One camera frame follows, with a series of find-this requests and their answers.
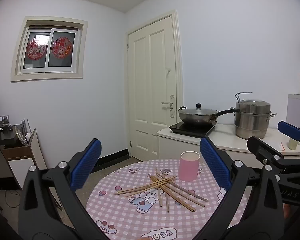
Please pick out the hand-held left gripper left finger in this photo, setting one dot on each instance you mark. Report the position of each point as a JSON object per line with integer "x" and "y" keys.
{"x": 86, "y": 165}

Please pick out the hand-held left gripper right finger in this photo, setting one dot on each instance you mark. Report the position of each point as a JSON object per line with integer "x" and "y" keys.
{"x": 213, "y": 165}

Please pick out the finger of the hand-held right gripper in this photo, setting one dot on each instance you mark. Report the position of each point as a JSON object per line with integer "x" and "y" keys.
{"x": 260, "y": 147}
{"x": 290, "y": 130}

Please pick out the pink cup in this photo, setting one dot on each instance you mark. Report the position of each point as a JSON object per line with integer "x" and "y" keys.
{"x": 188, "y": 170}

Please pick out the bunch of wooden chopsticks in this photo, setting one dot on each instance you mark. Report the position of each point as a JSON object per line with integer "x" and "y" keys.
{"x": 162, "y": 183}

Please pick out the person's right hand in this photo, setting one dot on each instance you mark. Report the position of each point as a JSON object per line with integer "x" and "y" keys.
{"x": 286, "y": 211}

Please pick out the cream coloured bottle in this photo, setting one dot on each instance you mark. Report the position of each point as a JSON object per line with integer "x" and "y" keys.
{"x": 292, "y": 145}

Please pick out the pale lilac cabinet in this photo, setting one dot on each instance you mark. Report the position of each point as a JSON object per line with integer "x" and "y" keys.
{"x": 297, "y": 110}

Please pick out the stainless steel steamer pot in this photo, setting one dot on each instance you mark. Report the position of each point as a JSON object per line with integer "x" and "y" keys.
{"x": 252, "y": 125}

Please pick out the white counter cabinet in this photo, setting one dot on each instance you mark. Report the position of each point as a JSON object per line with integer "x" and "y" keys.
{"x": 180, "y": 147}

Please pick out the black induction cooktop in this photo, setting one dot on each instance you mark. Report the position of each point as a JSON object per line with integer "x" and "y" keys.
{"x": 190, "y": 131}

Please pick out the glass wok lid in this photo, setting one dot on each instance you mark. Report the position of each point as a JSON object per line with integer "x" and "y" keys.
{"x": 197, "y": 111}

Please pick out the pink checkered tablecloth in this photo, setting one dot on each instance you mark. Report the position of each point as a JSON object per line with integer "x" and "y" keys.
{"x": 120, "y": 212}

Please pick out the glass plate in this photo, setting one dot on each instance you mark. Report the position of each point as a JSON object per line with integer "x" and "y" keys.
{"x": 20, "y": 135}

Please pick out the black desk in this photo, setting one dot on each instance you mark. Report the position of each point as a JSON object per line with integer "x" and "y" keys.
{"x": 0, "y": 137}

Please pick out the cream panelled door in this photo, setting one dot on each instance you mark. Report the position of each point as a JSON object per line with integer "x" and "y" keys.
{"x": 142, "y": 80}

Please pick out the cream framed window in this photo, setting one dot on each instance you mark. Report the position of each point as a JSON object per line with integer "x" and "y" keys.
{"x": 62, "y": 63}

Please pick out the white door hook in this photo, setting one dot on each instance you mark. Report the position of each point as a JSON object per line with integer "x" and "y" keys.
{"x": 168, "y": 71}

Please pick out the red round window decoration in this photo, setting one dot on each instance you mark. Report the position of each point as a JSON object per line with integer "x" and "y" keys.
{"x": 61, "y": 47}
{"x": 35, "y": 50}

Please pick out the small photo frame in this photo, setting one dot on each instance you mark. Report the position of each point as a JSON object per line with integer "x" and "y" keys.
{"x": 3, "y": 120}

